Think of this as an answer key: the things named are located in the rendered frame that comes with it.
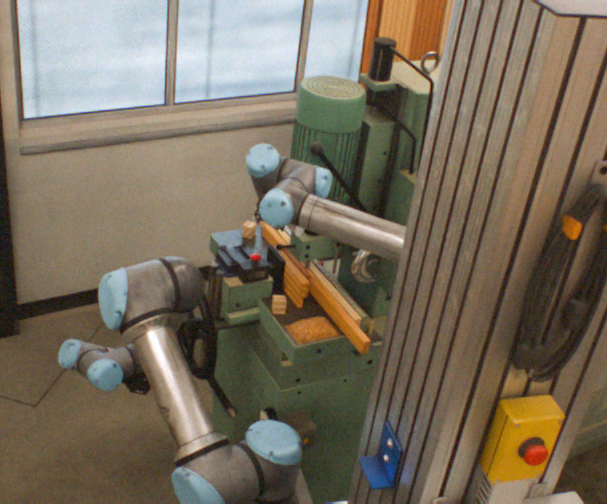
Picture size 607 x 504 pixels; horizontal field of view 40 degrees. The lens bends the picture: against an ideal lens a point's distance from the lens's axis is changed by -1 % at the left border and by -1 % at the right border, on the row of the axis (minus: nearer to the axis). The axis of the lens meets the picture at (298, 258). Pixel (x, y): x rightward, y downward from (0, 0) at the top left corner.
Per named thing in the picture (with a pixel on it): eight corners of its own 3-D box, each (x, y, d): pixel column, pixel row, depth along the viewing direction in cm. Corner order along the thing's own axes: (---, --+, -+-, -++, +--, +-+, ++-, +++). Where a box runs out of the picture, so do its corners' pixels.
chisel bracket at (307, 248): (287, 254, 238) (290, 229, 234) (330, 247, 244) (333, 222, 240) (299, 268, 233) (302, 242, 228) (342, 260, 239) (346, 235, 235)
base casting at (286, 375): (219, 302, 262) (221, 278, 257) (373, 272, 287) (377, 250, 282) (281, 392, 229) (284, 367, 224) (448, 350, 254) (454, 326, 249)
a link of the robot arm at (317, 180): (314, 215, 182) (268, 201, 185) (331, 195, 191) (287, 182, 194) (318, 183, 178) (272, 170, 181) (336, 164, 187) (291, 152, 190)
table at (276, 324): (180, 253, 259) (180, 237, 256) (268, 239, 272) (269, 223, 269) (260, 373, 215) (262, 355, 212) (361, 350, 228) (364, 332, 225)
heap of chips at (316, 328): (284, 325, 224) (285, 317, 222) (324, 317, 229) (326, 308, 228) (298, 344, 218) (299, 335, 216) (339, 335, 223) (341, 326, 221)
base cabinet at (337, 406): (205, 460, 299) (218, 302, 262) (343, 422, 325) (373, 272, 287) (257, 557, 267) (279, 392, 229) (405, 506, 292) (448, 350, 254)
